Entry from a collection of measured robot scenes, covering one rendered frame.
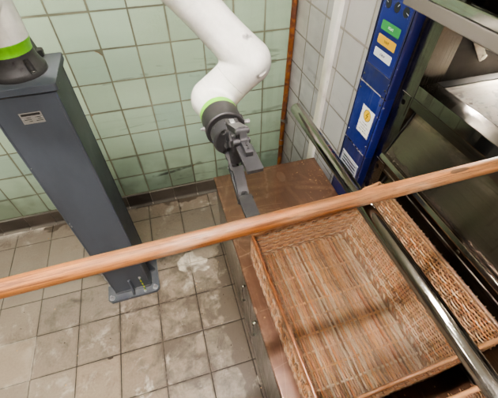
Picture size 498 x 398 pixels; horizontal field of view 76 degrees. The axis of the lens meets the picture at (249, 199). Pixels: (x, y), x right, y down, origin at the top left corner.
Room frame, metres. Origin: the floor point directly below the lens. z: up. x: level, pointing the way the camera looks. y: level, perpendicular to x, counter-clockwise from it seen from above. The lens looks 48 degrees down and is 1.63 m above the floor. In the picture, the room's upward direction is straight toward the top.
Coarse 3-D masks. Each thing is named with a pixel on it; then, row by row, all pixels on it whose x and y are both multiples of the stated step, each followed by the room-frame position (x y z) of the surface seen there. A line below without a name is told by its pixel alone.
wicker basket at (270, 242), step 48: (288, 240) 0.67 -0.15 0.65; (336, 240) 0.71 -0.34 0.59; (288, 288) 0.51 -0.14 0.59; (336, 288) 0.51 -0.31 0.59; (288, 336) 0.31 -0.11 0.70; (336, 336) 0.34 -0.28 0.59; (384, 336) 0.34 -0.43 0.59; (432, 336) 0.32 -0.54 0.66; (480, 336) 0.28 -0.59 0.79; (336, 384) 0.21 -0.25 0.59; (384, 384) 0.21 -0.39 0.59
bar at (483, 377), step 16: (304, 112) 0.70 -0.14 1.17; (304, 128) 0.65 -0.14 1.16; (320, 144) 0.58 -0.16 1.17; (336, 160) 0.52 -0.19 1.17; (336, 176) 0.48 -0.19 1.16; (352, 176) 0.47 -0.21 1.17; (368, 208) 0.38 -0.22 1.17; (368, 224) 0.36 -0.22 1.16; (384, 224) 0.34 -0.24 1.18; (384, 240) 0.32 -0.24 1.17; (400, 256) 0.28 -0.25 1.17; (416, 272) 0.25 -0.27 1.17; (416, 288) 0.23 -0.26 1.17; (432, 288) 0.22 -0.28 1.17; (432, 304) 0.20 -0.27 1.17; (432, 320) 0.18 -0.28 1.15; (448, 320) 0.17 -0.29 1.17; (448, 336) 0.15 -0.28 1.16; (464, 336) 0.15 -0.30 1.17; (464, 352) 0.13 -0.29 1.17; (480, 352) 0.13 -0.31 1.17; (480, 368) 0.11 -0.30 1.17; (480, 384) 0.09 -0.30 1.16; (496, 384) 0.09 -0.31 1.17
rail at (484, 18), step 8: (432, 0) 0.71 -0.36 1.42; (440, 0) 0.69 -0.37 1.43; (448, 0) 0.67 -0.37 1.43; (456, 0) 0.66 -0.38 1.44; (448, 8) 0.67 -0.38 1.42; (456, 8) 0.65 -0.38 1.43; (464, 8) 0.63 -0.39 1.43; (472, 8) 0.62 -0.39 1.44; (480, 8) 0.61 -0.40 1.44; (464, 16) 0.63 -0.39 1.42; (472, 16) 0.61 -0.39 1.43; (480, 16) 0.60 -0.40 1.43; (488, 16) 0.58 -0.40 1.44; (496, 16) 0.57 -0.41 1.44; (480, 24) 0.59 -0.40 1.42; (488, 24) 0.57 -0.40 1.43; (496, 24) 0.56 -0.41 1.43; (496, 32) 0.55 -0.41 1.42
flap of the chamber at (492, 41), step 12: (408, 0) 0.77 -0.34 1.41; (420, 0) 0.74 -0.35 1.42; (420, 12) 0.72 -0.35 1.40; (432, 12) 0.69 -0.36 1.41; (444, 12) 0.67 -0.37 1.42; (492, 12) 0.77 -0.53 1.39; (444, 24) 0.65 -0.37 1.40; (456, 24) 0.63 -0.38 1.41; (468, 24) 0.61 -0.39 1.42; (468, 36) 0.59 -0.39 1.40; (480, 36) 0.57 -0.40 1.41; (492, 36) 0.55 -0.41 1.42; (492, 48) 0.54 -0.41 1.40
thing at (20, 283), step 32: (480, 160) 0.48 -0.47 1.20; (352, 192) 0.40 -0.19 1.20; (384, 192) 0.40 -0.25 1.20; (416, 192) 0.41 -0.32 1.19; (224, 224) 0.32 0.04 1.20; (256, 224) 0.32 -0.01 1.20; (288, 224) 0.33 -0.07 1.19; (96, 256) 0.26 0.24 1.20; (128, 256) 0.26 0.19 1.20; (160, 256) 0.27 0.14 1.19; (0, 288) 0.21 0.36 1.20; (32, 288) 0.21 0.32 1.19
